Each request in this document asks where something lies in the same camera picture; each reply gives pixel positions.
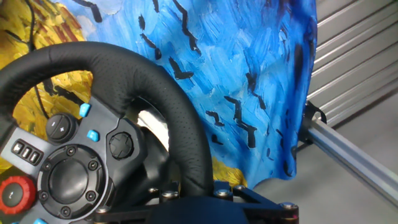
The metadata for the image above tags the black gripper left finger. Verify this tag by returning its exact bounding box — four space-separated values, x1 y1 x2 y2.
93 182 181 224

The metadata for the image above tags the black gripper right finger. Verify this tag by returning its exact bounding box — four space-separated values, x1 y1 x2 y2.
213 180 300 224

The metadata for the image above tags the black racing steering wheel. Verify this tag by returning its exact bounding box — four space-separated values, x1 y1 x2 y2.
0 41 215 224

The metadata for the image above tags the aluminium pole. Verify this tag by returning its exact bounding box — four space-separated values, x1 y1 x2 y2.
306 119 398 208

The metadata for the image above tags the Van Gogh painting tablecloth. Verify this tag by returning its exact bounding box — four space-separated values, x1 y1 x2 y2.
0 0 318 190

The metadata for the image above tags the black USB cable bundle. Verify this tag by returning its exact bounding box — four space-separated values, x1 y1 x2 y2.
24 0 50 121

